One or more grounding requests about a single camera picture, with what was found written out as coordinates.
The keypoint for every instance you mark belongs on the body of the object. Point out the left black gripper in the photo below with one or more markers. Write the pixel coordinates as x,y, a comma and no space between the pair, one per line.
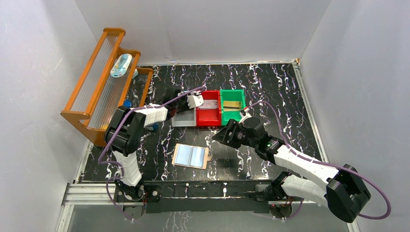
179,104

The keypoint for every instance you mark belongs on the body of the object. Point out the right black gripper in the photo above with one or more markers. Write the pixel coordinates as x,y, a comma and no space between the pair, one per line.
223,135

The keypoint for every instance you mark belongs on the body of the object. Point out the white plastic bin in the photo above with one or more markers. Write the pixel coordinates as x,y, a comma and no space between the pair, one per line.
185,119

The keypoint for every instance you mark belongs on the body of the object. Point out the red plastic bin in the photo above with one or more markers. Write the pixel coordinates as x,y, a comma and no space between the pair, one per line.
209,118

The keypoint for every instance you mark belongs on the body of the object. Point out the gold card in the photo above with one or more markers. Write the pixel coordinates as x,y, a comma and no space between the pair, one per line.
226,103
232,108

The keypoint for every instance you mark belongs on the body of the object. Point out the green plastic bin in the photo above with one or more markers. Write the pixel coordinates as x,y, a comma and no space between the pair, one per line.
231,95

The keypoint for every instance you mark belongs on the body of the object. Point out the beige leather card holder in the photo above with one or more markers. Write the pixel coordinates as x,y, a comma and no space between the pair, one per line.
191,156

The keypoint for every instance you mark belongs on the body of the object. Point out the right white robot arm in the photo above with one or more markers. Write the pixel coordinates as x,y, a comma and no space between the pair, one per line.
343,193

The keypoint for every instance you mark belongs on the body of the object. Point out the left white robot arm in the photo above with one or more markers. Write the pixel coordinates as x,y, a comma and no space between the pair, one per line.
127,127

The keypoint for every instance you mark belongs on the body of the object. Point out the silver card in red bin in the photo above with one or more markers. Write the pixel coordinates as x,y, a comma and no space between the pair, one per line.
210,101

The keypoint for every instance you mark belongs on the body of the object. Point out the gold card in green bin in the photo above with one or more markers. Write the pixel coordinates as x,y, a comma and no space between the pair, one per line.
226,103

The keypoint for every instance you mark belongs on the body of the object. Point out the blue white round tin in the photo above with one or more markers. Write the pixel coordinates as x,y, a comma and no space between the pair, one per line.
152,127

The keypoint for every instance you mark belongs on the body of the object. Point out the blue bottle cap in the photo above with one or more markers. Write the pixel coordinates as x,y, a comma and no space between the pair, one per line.
127,103

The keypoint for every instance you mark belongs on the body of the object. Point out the wooden three-tier shelf rack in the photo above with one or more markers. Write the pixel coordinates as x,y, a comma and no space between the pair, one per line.
97,94

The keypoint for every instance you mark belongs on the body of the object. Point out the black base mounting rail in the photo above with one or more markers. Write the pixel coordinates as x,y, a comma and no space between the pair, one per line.
257,196

